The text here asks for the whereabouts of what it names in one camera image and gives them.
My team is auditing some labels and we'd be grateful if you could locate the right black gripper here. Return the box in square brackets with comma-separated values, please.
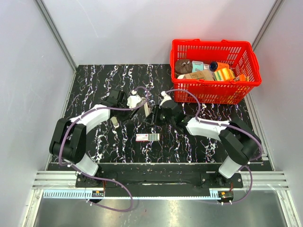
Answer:
[144, 105, 175, 127]

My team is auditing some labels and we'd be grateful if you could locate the beige stapler magazine piece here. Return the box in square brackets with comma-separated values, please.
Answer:
[111, 117, 119, 128]

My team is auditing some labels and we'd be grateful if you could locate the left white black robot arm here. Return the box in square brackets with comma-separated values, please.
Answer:
[49, 90, 146, 187]

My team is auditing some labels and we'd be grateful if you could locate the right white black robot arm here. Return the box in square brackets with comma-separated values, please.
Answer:
[144, 105, 262, 187]

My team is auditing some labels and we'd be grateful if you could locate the red white staple box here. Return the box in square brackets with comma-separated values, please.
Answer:
[135, 133, 160, 142]

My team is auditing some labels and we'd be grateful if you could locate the brown round item in basket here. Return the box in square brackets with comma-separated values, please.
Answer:
[175, 59, 193, 75]

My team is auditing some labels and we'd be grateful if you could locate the brown cardboard package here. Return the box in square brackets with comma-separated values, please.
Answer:
[177, 70, 214, 81]

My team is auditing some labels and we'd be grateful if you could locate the light blue card box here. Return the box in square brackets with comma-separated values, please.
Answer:
[192, 61, 204, 72]

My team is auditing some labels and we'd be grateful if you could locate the blue capped orange bottle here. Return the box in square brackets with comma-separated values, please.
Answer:
[209, 61, 230, 72]

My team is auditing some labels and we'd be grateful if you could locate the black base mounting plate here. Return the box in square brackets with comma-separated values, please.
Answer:
[73, 162, 244, 190]

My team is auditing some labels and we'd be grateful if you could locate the yellow green box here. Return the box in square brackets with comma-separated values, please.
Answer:
[214, 68, 235, 81]

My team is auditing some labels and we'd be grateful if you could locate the orange snack packet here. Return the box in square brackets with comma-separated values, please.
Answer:
[233, 74, 249, 82]

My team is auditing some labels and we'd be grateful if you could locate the red plastic shopping basket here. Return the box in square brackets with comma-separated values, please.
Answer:
[170, 39, 262, 105]

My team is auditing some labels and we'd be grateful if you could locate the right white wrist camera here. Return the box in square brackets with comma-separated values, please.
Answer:
[160, 91, 172, 106]

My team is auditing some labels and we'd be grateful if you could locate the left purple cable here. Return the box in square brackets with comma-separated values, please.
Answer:
[58, 86, 150, 211]

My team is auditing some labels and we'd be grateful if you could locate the purple cable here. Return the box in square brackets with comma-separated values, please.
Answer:
[163, 89, 263, 205]
[58, 86, 150, 211]

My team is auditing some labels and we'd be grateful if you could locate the aluminium rail with ruler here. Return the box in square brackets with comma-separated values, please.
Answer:
[43, 189, 222, 201]

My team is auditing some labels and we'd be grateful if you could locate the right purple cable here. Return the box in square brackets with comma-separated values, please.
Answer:
[163, 89, 263, 205]

